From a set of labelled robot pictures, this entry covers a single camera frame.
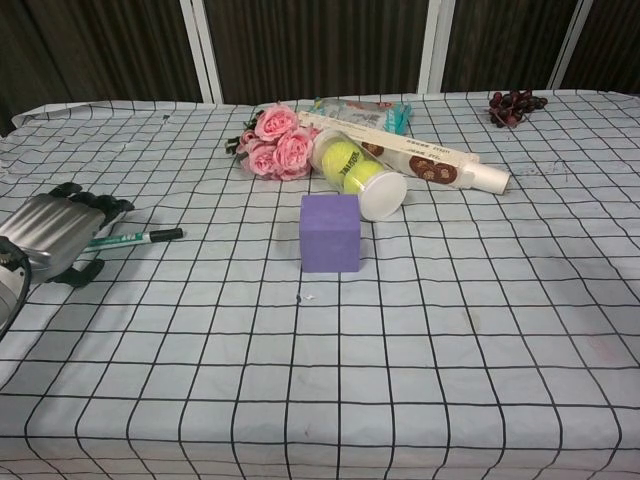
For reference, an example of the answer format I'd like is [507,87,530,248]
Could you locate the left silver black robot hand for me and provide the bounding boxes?
[0,181,136,289]

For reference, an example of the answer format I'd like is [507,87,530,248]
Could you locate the green pen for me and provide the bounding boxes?
[81,227,184,252]

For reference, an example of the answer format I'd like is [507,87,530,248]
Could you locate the pink artificial rose bouquet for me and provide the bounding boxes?
[225,102,324,183]

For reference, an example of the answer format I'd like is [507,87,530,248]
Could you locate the purple foam cube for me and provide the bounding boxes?
[299,194,363,275]

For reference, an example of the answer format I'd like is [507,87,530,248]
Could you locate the yellow tennis ball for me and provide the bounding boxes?
[341,160,384,196]
[321,140,362,184]

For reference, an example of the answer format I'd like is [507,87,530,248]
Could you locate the white black checked tablecloth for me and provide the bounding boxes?
[0,88,640,480]

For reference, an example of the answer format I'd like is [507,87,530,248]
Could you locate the clear tennis ball tube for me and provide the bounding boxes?
[310,127,408,222]

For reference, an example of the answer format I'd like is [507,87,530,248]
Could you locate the teal snack bag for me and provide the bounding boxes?
[306,97,414,136]

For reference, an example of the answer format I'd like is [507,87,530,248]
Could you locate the long white cookie box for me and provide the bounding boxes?
[297,110,512,196]

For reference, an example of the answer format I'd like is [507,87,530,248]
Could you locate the dark red artificial grapes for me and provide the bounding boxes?
[487,89,549,129]

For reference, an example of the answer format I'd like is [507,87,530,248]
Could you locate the white partition frame post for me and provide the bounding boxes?
[179,0,224,104]
[419,0,457,94]
[546,0,599,91]

